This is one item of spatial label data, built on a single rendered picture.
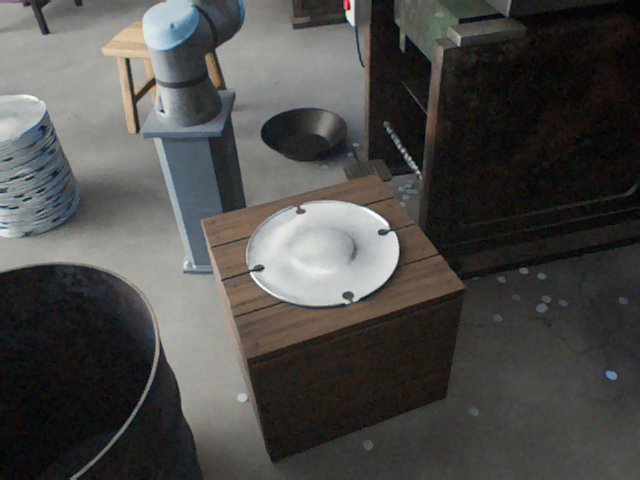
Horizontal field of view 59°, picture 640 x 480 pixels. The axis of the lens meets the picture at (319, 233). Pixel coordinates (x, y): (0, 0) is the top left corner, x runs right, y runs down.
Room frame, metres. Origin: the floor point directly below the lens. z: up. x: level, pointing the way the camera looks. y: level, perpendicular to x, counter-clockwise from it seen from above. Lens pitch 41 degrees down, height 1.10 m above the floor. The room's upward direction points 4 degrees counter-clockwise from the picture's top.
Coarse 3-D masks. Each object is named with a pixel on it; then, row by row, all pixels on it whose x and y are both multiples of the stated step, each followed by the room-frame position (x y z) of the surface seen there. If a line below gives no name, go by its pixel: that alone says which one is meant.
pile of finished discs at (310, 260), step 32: (288, 224) 0.88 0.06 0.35; (320, 224) 0.87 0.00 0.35; (352, 224) 0.86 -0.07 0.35; (384, 224) 0.86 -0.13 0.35; (256, 256) 0.79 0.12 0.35; (288, 256) 0.78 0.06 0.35; (320, 256) 0.77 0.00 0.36; (352, 256) 0.77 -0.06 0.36; (384, 256) 0.77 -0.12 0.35; (288, 288) 0.70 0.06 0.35; (320, 288) 0.69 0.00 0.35; (352, 288) 0.69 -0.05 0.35
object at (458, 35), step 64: (448, 64) 1.06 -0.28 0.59; (512, 64) 1.10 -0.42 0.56; (576, 64) 1.12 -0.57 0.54; (448, 128) 1.06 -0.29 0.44; (512, 128) 1.11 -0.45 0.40; (576, 128) 1.14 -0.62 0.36; (448, 192) 1.08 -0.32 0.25; (512, 192) 1.12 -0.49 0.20; (576, 192) 1.15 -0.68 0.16; (448, 256) 1.07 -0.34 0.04; (512, 256) 1.07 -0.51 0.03
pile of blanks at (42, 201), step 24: (48, 120) 1.48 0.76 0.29; (0, 144) 1.32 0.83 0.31; (24, 144) 1.37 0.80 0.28; (48, 144) 1.42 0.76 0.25; (0, 168) 1.31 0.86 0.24; (24, 168) 1.34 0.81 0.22; (48, 168) 1.39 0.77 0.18; (0, 192) 1.31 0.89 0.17; (24, 192) 1.32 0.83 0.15; (48, 192) 1.36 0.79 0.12; (72, 192) 1.44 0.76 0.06; (0, 216) 1.31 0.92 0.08; (24, 216) 1.31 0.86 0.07; (48, 216) 1.34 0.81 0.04
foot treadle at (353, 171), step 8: (376, 160) 1.36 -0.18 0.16; (344, 168) 1.33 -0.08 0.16; (352, 168) 1.33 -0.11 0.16; (360, 168) 1.32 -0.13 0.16; (368, 168) 1.32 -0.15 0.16; (376, 168) 1.32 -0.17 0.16; (384, 168) 1.32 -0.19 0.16; (392, 168) 1.33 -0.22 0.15; (400, 168) 1.33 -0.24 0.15; (408, 168) 1.33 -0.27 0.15; (352, 176) 1.29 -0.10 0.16; (360, 176) 1.28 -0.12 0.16; (384, 176) 1.28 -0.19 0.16; (392, 176) 1.28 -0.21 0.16
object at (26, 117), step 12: (0, 96) 1.59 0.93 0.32; (12, 96) 1.59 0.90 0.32; (24, 96) 1.59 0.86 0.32; (0, 108) 1.52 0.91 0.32; (12, 108) 1.52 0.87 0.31; (24, 108) 1.51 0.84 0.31; (36, 108) 1.51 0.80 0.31; (0, 120) 1.44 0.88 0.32; (12, 120) 1.44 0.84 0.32; (24, 120) 1.44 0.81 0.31; (36, 120) 1.44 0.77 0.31; (0, 132) 1.39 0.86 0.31; (12, 132) 1.38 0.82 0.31; (24, 132) 1.37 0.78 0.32
